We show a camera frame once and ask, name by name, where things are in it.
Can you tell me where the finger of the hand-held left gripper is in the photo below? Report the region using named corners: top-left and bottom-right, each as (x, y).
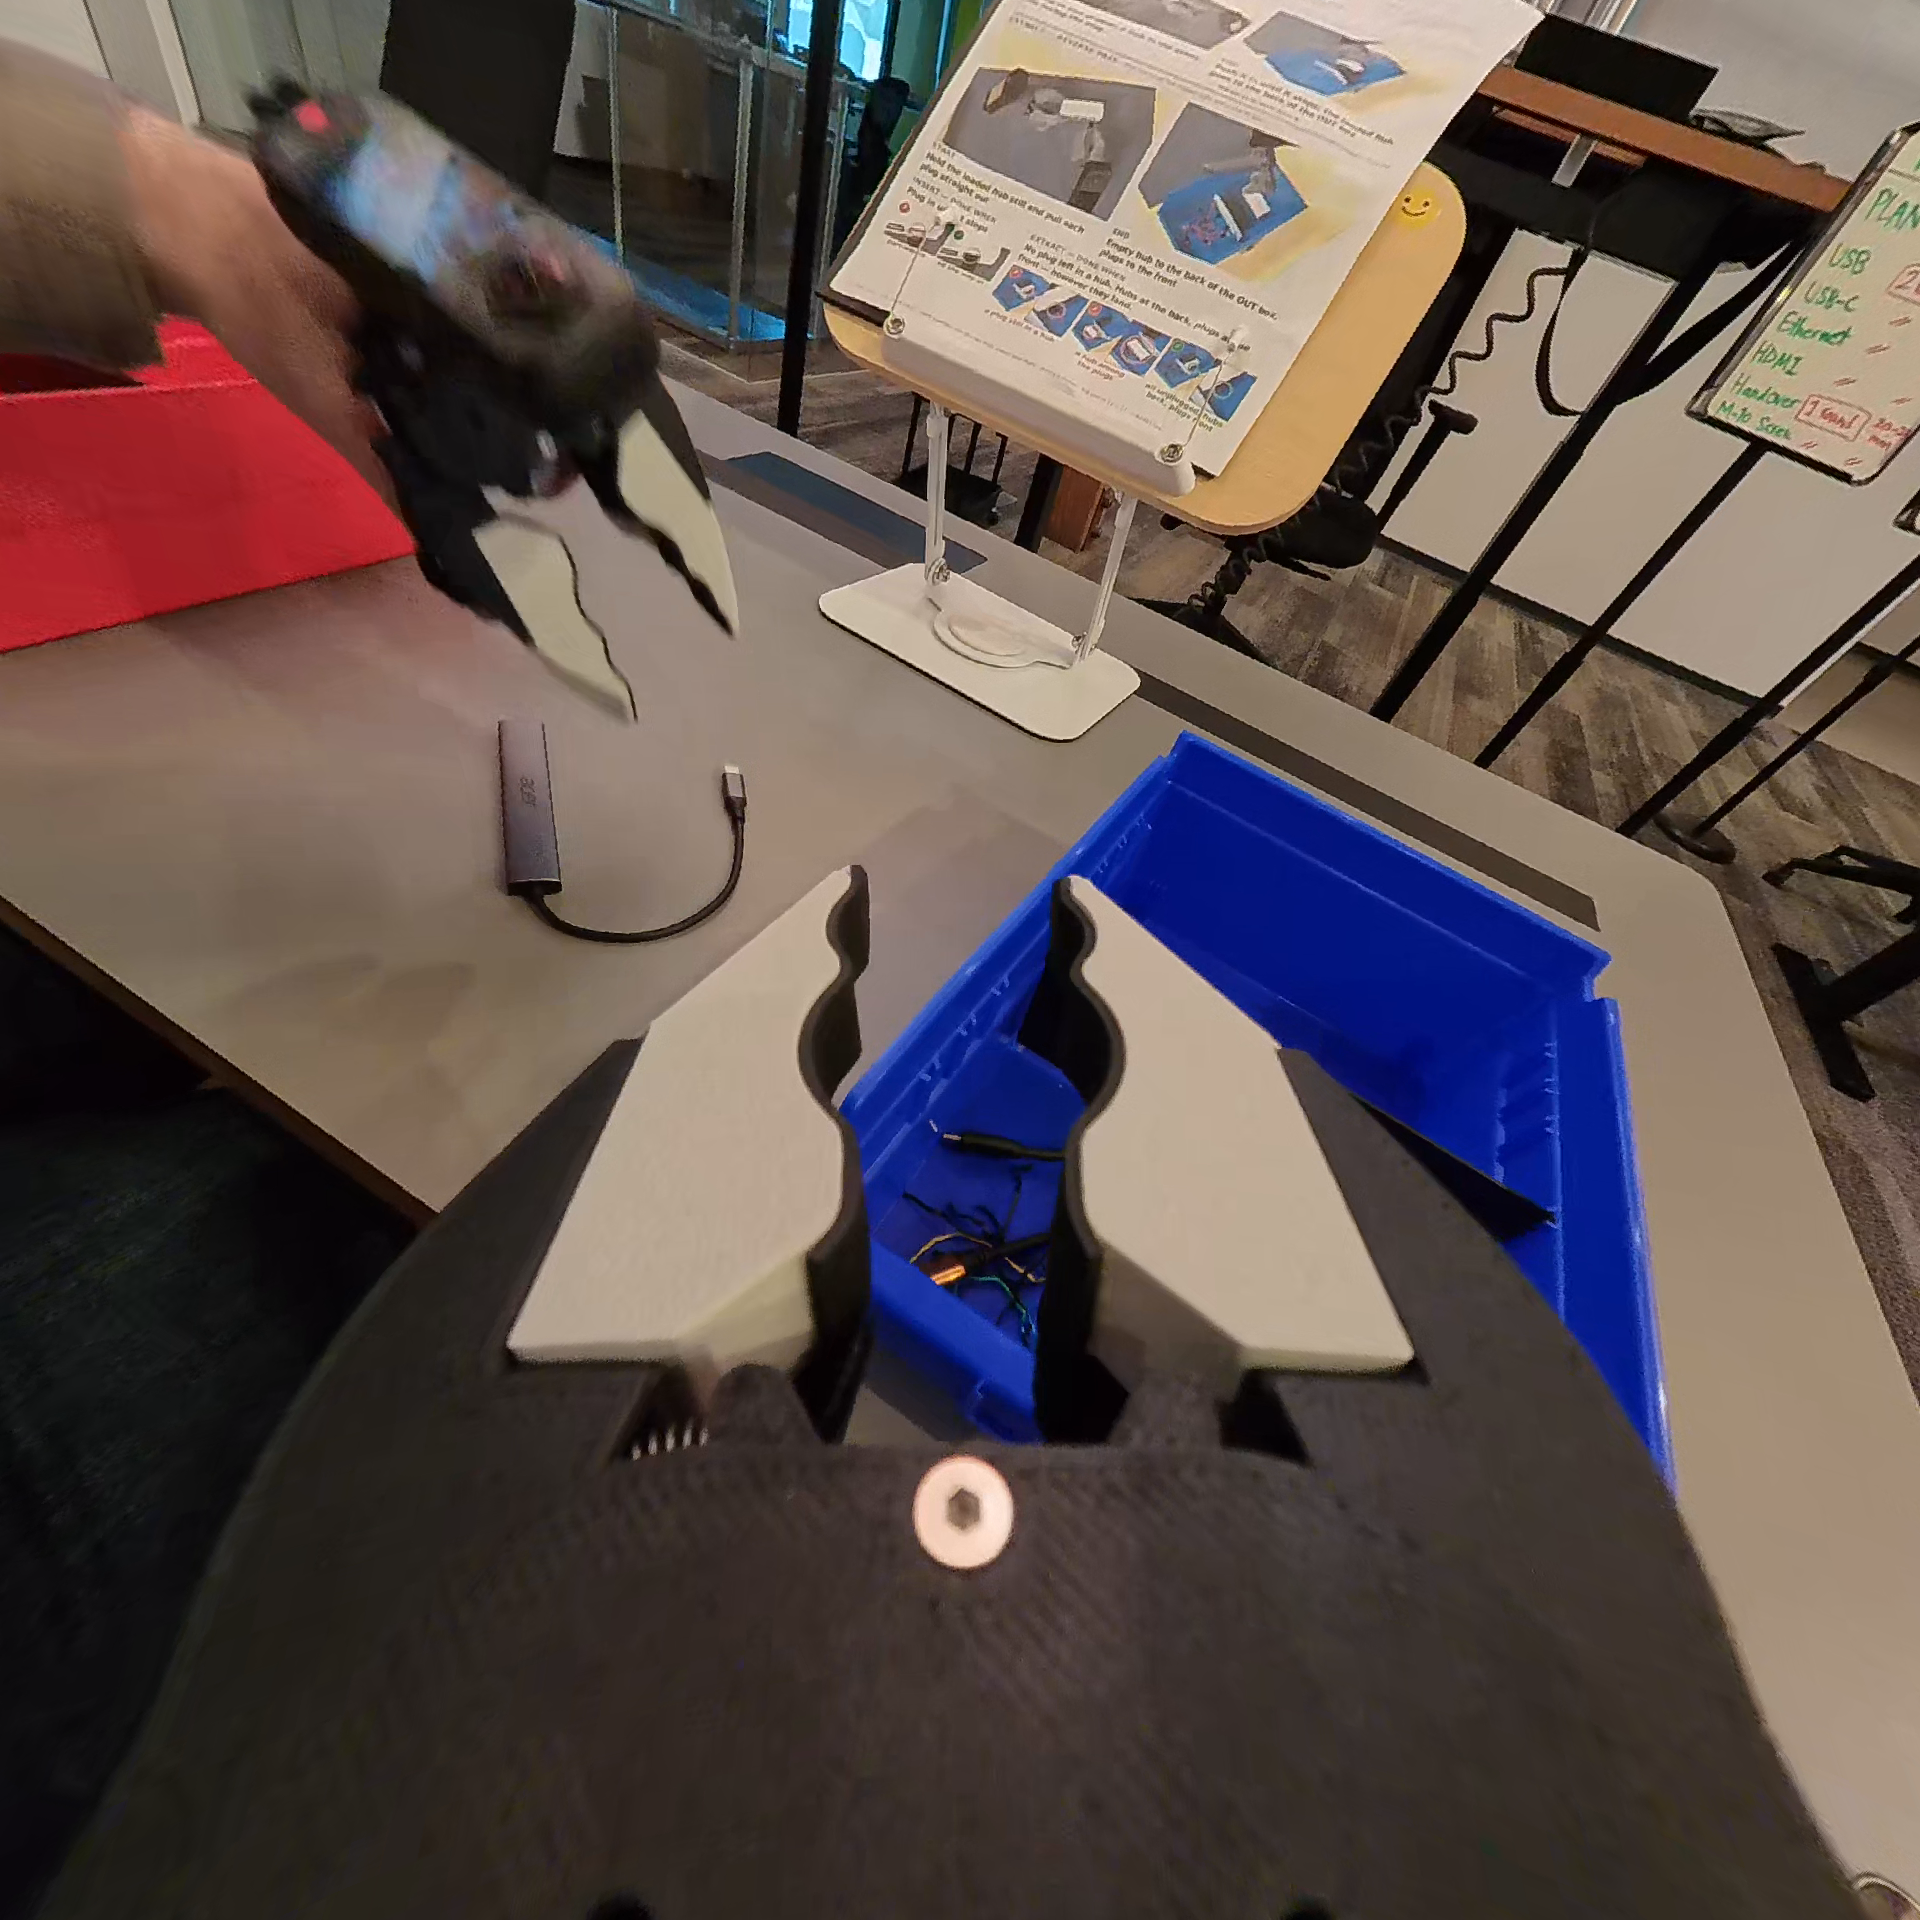
top-left (614, 404), bottom-right (741, 636)
top-left (470, 518), bottom-right (643, 724)

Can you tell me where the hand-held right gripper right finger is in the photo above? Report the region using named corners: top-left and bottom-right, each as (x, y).
top-left (1036, 878), bottom-right (1420, 1442)

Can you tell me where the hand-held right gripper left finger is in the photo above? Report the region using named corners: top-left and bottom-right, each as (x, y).
top-left (508, 864), bottom-right (875, 1427)

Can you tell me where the grey usb hub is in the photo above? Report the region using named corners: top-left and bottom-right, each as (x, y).
top-left (496, 718), bottom-right (750, 946)

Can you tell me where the blue plastic bin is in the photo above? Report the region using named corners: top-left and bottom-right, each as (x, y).
top-left (837, 730), bottom-right (1677, 1495)

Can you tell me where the red plastic bin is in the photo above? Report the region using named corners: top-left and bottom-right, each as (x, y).
top-left (0, 319), bottom-right (419, 656)

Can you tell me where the person's left forearm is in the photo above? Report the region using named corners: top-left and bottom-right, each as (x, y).
top-left (0, 38), bottom-right (174, 369)

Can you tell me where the person's left hand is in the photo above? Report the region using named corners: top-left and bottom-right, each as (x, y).
top-left (129, 113), bottom-right (413, 500)

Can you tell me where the black high-back chair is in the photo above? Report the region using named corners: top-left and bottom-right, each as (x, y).
top-left (380, 0), bottom-right (584, 163)

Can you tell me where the black vertical pole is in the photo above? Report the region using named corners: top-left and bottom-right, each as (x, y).
top-left (774, 0), bottom-right (845, 442)

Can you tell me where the person's right leg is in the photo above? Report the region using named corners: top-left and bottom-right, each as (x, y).
top-left (0, 931), bottom-right (429, 1894)

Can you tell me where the printed instruction sheet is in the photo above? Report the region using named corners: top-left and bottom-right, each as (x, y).
top-left (828, 0), bottom-right (1548, 478)

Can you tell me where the black star chair base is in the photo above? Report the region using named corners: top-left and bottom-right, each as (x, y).
top-left (1141, 399), bottom-right (1481, 665)

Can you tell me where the light wooden board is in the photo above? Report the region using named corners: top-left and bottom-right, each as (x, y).
top-left (822, 163), bottom-right (1469, 539)

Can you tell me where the wooden top table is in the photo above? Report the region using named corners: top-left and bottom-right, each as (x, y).
top-left (1477, 67), bottom-right (1856, 215)

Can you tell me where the whiteboard with green writing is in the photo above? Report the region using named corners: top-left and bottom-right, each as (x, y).
top-left (1688, 124), bottom-right (1920, 487)

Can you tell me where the dark table cable cover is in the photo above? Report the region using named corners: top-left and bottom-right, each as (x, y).
top-left (731, 448), bottom-right (989, 577)

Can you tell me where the thin blue wire loop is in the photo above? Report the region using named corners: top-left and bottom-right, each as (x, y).
top-left (900, 1192), bottom-right (1046, 1347)

